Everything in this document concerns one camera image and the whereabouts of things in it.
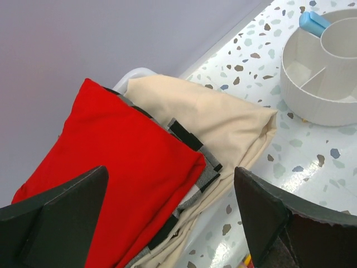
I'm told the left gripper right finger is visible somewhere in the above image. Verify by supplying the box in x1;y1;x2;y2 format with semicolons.
234;167;356;267

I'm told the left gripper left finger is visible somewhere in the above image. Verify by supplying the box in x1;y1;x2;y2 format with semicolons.
1;166;109;267

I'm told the blue white eraser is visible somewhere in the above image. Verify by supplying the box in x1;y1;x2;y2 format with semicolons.
299;11;331;37

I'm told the clear pen case pink cap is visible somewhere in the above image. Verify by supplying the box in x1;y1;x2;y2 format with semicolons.
238;254;254;268

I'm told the black white plaid cloth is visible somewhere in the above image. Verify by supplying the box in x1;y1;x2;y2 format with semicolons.
102;94;221;267

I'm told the beige folded cloth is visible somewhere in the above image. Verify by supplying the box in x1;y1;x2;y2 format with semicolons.
124;75;277;267

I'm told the red folded cloth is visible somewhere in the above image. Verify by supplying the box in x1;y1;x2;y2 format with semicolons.
13;79;206;267

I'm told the white plastic basket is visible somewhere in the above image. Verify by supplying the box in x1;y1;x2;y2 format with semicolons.
113;68;157;94

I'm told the white round divided organizer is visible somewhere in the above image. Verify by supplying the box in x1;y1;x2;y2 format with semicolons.
280;9;356;127

